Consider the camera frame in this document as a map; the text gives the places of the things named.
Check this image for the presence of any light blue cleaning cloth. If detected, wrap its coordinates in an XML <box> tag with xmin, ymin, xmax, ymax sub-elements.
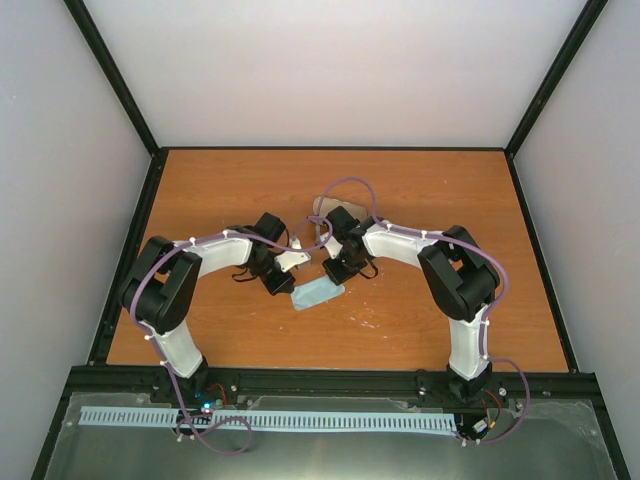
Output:
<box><xmin>291</xmin><ymin>276</ymin><xmax>346</xmax><ymax>311</ymax></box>

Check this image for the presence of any brown striped glasses case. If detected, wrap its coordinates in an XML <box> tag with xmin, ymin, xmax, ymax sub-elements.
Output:
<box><xmin>307</xmin><ymin>196</ymin><xmax>369</xmax><ymax>235</ymax></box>

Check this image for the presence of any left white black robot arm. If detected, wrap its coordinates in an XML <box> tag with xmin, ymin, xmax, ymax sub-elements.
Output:
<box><xmin>119</xmin><ymin>213</ymin><xmax>295</xmax><ymax>403</ymax></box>

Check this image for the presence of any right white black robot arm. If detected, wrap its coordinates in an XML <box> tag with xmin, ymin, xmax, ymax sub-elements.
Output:
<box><xmin>321</xmin><ymin>206</ymin><xmax>500</xmax><ymax>403</ymax></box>

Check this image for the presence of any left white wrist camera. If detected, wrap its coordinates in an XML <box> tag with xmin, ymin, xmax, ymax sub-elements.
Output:
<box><xmin>274</xmin><ymin>237</ymin><xmax>311</xmax><ymax>273</ymax></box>

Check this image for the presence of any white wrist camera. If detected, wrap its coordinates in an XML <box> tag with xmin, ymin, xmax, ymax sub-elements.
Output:
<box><xmin>274</xmin><ymin>237</ymin><xmax>311</xmax><ymax>273</ymax></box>
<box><xmin>324</xmin><ymin>236</ymin><xmax>342</xmax><ymax>259</ymax></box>

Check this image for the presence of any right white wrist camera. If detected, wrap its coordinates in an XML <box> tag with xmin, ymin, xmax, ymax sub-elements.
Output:
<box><xmin>324</xmin><ymin>236</ymin><xmax>342</xmax><ymax>259</ymax></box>

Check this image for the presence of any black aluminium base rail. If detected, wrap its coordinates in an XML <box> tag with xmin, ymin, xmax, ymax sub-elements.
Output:
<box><xmin>65</xmin><ymin>365</ymin><xmax>599</xmax><ymax>407</ymax></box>

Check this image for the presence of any light blue slotted cable duct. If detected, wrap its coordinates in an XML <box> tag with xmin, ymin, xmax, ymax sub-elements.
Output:
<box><xmin>77</xmin><ymin>406</ymin><xmax>457</xmax><ymax>436</ymax></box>

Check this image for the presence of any left black frame post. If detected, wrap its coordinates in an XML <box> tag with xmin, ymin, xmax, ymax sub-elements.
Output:
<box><xmin>63</xmin><ymin>0</ymin><xmax>160</xmax><ymax>157</ymax></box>

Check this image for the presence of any black frame post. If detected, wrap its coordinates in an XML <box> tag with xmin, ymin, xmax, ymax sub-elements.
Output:
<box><xmin>63</xmin><ymin>0</ymin><xmax>160</xmax><ymax>157</ymax></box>
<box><xmin>504</xmin><ymin>0</ymin><xmax>610</xmax><ymax>154</ymax></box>

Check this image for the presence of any right black frame post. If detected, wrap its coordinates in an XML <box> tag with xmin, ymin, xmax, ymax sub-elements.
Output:
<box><xmin>504</xmin><ymin>0</ymin><xmax>610</xmax><ymax>154</ymax></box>

